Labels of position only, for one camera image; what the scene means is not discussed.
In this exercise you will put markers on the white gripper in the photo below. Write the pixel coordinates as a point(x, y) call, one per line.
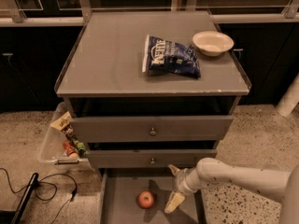
point(180, 181)

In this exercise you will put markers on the red apple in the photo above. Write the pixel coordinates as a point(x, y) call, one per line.
point(145, 199)

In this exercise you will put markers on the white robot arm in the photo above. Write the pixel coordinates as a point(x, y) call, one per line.
point(278, 186)

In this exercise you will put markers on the grey middle drawer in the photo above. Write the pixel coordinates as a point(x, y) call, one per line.
point(148, 157)

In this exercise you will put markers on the grey drawer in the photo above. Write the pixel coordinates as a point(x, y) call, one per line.
point(150, 129)
point(148, 157)
point(119, 191)

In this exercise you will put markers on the grey bottom drawer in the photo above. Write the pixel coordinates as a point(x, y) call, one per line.
point(119, 191)

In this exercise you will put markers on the grey drawer cabinet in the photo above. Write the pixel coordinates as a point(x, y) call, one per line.
point(144, 99)

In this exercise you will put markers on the grey top drawer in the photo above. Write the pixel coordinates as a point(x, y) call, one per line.
point(150, 129)

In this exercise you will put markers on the green red snack packet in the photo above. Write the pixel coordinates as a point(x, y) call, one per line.
point(72, 146)

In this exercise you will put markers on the clear plastic bin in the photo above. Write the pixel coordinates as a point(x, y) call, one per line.
point(52, 150)

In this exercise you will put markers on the blue chip bag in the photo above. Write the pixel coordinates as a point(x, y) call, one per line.
point(170, 57)

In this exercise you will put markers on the tan snack packet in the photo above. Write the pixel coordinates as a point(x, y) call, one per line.
point(62, 123)

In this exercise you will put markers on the white bowl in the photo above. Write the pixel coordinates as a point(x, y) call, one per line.
point(212, 43)

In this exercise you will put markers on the black flat device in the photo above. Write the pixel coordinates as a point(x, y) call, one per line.
point(14, 217)

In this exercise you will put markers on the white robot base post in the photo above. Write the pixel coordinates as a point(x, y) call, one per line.
point(290, 99)

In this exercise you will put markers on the metal railing frame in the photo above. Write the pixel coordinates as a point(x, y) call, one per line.
point(223, 11)

